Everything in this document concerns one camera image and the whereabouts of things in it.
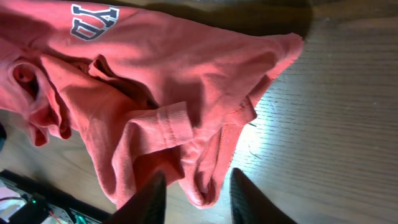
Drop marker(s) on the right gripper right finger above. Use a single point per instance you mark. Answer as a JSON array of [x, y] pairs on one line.
[[250, 206]]

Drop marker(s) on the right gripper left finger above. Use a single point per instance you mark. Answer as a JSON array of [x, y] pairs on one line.
[[147, 206]]

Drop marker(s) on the red orange t-shirt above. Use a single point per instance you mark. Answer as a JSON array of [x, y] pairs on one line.
[[147, 91]]

